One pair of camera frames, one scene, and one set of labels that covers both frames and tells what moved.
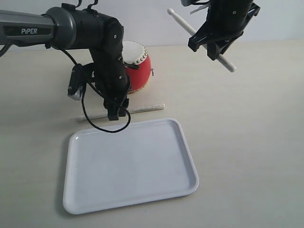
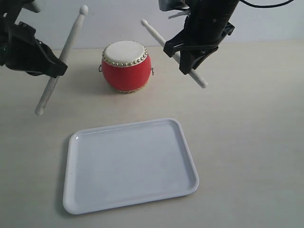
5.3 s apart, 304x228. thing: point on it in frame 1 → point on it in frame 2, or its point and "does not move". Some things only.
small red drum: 136,53 does not move
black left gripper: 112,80 → 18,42
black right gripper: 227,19 → 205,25
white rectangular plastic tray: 144,161 does not move
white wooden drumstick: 220,58 → 196,77
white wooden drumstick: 136,110 → 50,87
